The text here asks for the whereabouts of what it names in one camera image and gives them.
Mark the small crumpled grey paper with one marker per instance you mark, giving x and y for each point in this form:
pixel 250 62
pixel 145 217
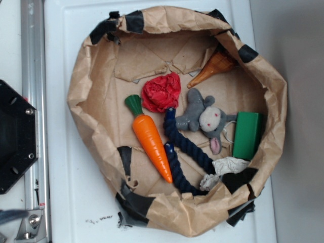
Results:
pixel 208 182

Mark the crumpled white paper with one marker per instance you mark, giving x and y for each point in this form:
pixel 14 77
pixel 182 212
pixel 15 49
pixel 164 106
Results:
pixel 230 165

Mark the orange toy carrot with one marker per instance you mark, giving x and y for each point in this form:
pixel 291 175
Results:
pixel 148 136

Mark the crumpled red paper ball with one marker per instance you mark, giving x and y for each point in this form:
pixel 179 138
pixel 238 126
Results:
pixel 161 93

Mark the grey plush bunny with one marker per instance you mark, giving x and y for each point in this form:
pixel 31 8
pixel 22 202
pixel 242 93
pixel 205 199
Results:
pixel 202 114

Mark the toy ice cream cone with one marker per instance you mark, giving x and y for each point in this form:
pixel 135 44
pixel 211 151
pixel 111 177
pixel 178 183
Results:
pixel 220 62

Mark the green wooden block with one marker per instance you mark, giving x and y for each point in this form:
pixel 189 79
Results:
pixel 247 135

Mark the brown paper bag bin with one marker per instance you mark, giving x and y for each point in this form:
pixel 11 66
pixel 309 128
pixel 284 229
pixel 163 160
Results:
pixel 116 60

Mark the white plastic tray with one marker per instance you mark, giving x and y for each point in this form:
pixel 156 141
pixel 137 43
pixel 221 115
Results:
pixel 83 209

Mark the dark blue rope toy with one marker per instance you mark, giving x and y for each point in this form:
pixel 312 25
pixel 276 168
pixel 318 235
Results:
pixel 176 139

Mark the aluminium frame rail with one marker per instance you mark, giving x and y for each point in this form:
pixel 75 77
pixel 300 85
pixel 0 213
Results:
pixel 36 179

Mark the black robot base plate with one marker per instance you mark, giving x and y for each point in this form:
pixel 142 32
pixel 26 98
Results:
pixel 18 137

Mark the metal corner bracket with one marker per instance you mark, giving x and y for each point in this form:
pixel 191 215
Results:
pixel 32 228

